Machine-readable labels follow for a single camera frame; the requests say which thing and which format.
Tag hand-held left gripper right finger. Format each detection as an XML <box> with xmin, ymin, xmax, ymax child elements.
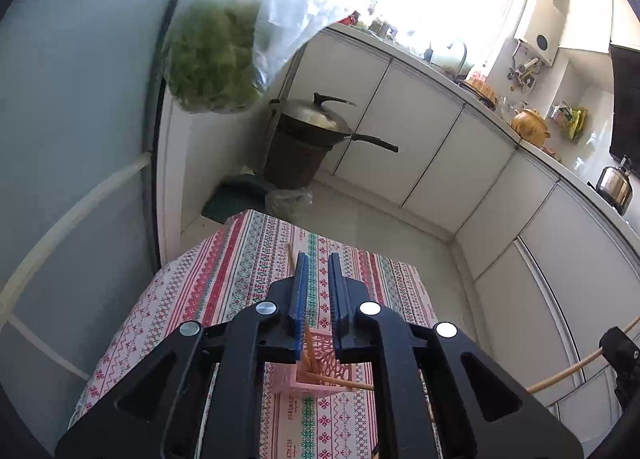
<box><xmin>327</xmin><ymin>253</ymin><xmax>584</xmax><ymax>459</ymax></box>

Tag row of countertop jars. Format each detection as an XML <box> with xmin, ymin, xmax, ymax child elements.
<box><xmin>347</xmin><ymin>0</ymin><xmax>403</xmax><ymax>40</ymax></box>

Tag pink plastic utensil basket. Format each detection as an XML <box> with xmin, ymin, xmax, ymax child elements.
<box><xmin>270</xmin><ymin>328</ymin><xmax>375</xmax><ymax>396</ymax></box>

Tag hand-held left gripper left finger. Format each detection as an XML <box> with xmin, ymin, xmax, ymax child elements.
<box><xmin>55</xmin><ymin>253</ymin><xmax>311</xmax><ymax>459</ymax></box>

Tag dark wok with lid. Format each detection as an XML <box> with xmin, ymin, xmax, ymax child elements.
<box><xmin>269</xmin><ymin>92</ymin><xmax>400</xmax><ymax>154</ymax></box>

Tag clear plastic bag with vegetables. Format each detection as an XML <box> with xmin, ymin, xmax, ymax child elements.
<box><xmin>265</xmin><ymin>186</ymin><xmax>314</xmax><ymax>220</ymax></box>

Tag wooden chopstick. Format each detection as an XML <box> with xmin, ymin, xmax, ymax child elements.
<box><xmin>299</xmin><ymin>331</ymin><xmax>321</xmax><ymax>375</ymax></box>
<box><xmin>526</xmin><ymin>315</ymin><xmax>640</xmax><ymax>394</ymax></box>
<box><xmin>311</xmin><ymin>373</ymin><xmax>375</xmax><ymax>393</ymax></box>

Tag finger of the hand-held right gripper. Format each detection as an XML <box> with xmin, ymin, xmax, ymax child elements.
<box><xmin>599</xmin><ymin>325</ymin><xmax>640</xmax><ymax>412</ymax></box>

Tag black range hood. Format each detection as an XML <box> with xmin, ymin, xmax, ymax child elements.
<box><xmin>609</xmin><ymin>42</ymin><xmax>640</xmax><ymax>170</ymax></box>

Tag steel kettle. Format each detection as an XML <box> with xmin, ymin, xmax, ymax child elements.
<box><xmin>595</xmin><ymin>155</ymin><xmax>635</xmax><ymax>214</ymax></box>

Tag white wall cabinet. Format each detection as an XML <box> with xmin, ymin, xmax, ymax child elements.
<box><xmin>559</xmin><ymin>0</ymin><xmax>614</xmax><ymax>53</ymax></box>

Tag curved metal faucet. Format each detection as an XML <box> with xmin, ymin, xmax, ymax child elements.
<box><xmin>446</xmin><ymin>39</ymin><xmax>469</xmax><ymax>78</ymax></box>

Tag pale green kettle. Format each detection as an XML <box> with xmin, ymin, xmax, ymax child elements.
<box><xmin>430</xmin><ymin>46</ymin><xmax>467</xmax><ymax>76</ymax></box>

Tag yellow clay pot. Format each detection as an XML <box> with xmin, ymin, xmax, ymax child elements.
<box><xmin>510</xmin><ymin>108</ymin><xmax>551</xmax><ymax>148</ymax></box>

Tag brown bin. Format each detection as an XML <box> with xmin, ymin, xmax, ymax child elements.
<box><xmin>262</xmin><ymin>126</ymin><xmax>333</xmax><ymax>190</ymax></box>

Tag wicker basket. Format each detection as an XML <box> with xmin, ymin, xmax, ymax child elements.
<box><xmin>462</xmin><ymin>76</ymin><xmax>501</xmax><ymax>107</ymax></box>

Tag plastic bag of greens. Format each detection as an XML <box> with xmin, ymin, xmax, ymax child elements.
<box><xmin>160</xmin><ymin>0</ymin><xmax>341</xmax><ymax>115</ymax></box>

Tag white kitchen cabinets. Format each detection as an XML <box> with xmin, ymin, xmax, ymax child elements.
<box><xmin>280</xmin><ymin>22</ymin><xmax>640</xmax><ymax>440</ymax></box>

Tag patterned red green tablecloth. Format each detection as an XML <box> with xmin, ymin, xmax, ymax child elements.
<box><xmin>67</xmin><ymin>209</ymin><xmax>443</xmax><ymax>459</ymax></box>

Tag white water heater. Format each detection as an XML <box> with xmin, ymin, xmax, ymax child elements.
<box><xmin>514</xmin><ymin>0</ymin><xmax>571</xmax><ymax>67</ymax></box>

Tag green yellow packet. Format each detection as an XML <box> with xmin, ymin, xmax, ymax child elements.
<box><xmin>550</xmin><ymin>102</ymin><xmax>588</xmax><ymax>142</ymax></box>

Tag frosted glass door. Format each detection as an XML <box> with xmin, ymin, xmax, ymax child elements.
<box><xmin>0</xmin><ymin>0</ymin><xmax>211</xmax><ymax>440</ymax></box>

